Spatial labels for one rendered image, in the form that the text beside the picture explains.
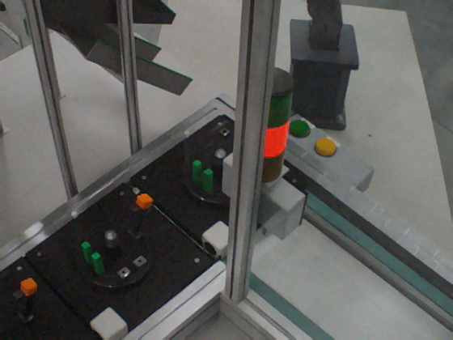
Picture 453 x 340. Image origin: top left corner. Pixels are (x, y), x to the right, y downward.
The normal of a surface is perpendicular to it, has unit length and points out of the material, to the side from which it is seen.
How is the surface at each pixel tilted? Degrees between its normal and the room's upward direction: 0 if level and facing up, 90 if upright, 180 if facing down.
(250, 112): 90
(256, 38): 90
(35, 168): 0
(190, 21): 0
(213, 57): 0
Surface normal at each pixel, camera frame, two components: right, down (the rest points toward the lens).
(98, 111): 0.04, -0.65
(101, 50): 0.58, 0.63
